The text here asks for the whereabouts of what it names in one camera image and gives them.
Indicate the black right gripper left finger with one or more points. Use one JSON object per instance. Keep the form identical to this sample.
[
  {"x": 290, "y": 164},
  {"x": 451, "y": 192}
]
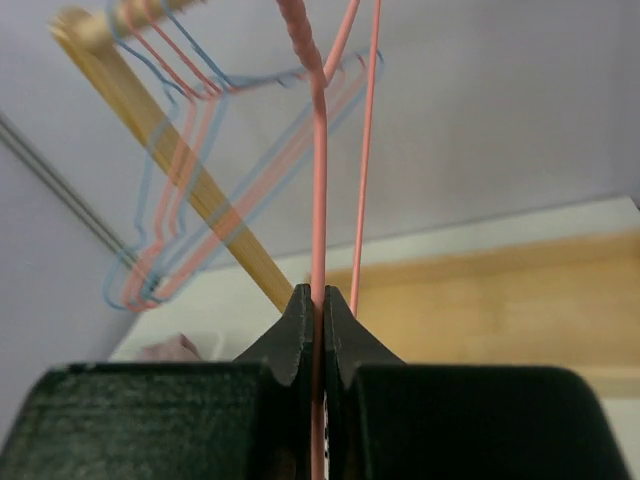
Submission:
[{"x": 282, "y": 437}]

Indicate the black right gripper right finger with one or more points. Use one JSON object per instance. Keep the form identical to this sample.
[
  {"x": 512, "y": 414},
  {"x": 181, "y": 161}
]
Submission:
[{"x": 347, "y": 346}]

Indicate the black white striped tank top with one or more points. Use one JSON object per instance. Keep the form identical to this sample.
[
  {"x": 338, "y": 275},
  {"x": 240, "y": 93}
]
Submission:
[{"x": 325, "y": 431}]

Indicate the white plastic basket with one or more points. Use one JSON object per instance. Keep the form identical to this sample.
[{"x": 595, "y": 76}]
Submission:
[{"x": 209, "y": 343}]

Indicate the wooden clothes rack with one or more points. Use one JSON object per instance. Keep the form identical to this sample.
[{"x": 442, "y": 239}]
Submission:
[{"x": 496, "y": 219}]

